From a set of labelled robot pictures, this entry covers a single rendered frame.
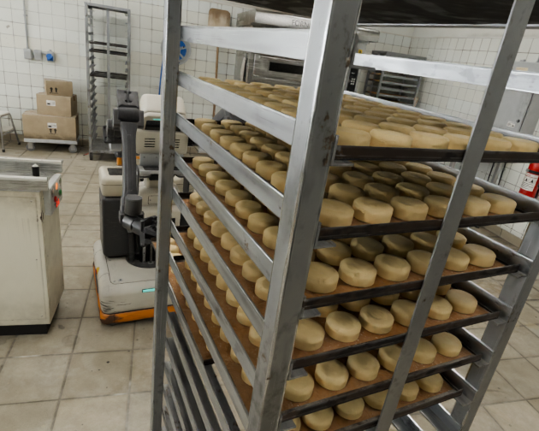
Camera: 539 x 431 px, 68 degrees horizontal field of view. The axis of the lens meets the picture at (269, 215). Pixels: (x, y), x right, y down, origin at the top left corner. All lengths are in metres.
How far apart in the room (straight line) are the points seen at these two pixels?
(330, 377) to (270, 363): 0.17
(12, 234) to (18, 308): 0.42
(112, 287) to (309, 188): 2.08
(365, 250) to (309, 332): 0.15
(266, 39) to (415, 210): 0.28
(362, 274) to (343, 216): 0.10
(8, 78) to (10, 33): 0.55
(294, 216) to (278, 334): 0.14
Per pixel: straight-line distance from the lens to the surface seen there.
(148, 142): 2.14
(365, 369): 0.68
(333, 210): 0.47
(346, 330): 0.59
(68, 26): 6.22
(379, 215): 0.51
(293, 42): 0.48
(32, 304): 2.46
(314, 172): 0.39
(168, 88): 0.95
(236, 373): 0.78
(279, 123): 0.49
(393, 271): 0.58
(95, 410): 2.15
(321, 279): 0.50
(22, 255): 2.32
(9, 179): 2.18
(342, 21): 0.38
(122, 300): 2.42
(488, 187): 0.79
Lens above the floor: 1.58
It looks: 22 degrees down
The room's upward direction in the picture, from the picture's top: 8 degrees clockwise
